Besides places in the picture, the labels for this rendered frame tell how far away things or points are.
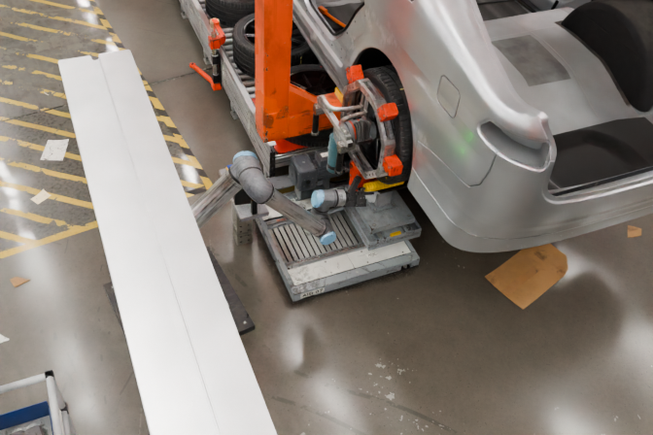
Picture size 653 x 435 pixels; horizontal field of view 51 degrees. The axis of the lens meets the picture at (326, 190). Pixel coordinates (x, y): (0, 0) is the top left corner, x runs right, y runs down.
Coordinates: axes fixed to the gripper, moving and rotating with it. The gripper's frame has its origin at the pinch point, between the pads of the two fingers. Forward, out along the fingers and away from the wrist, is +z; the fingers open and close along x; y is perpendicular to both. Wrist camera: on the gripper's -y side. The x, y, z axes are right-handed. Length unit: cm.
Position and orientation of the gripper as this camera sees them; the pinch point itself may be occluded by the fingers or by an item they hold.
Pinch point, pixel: (377, 192)
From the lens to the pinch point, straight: 373.5
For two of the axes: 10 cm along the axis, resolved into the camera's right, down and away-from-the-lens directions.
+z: 9.3, -0.3, 3.7
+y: 0.3, 10.0, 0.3
